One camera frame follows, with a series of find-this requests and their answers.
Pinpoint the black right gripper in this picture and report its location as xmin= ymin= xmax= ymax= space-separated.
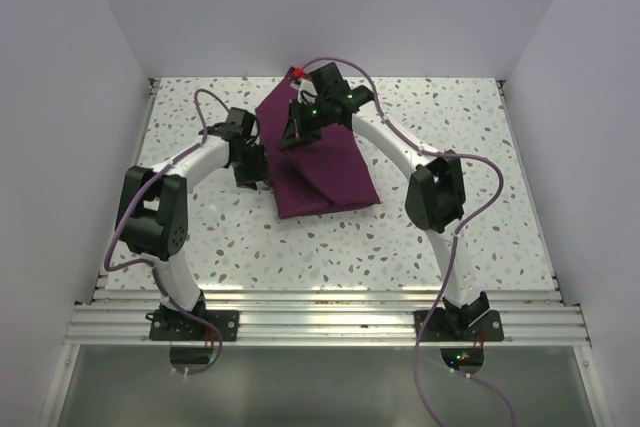
xmin=278 ymin=98 xmax=332 ymax=152

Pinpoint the purple cloth mat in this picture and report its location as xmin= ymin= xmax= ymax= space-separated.
xmin=255 ymin=68 xmax=380 ymax=219

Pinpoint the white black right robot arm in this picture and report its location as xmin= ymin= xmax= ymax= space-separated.
xmin=278 ymin=62 xmax=490 ymax=340

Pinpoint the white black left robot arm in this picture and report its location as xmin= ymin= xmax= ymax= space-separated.
xmin=104 ymin=108 xmax=269 ymax=340

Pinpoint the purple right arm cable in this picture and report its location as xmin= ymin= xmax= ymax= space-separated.
xmin=302 ymin=56 xmax=516 ymax=427

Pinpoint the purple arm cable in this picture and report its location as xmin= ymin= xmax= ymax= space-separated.
xmin=102 ymin=89 xmax=231 ymax=379
xmin=302 ymin=56 xmax=516 ymax=427

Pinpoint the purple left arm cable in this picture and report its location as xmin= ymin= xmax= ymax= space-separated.
xmin=102 ymin=89 xmax=231 ymax=379

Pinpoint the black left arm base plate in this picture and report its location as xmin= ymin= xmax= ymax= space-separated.
xmin=145 ymin=307 xmax=240 ymax=342

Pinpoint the aluminium frame rail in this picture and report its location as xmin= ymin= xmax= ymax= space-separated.
xmin=64 ymin=289 xmax=590 ymax=347

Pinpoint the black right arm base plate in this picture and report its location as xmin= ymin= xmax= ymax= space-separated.
xmin=421 ymin=307 xmax=505 ymax=343

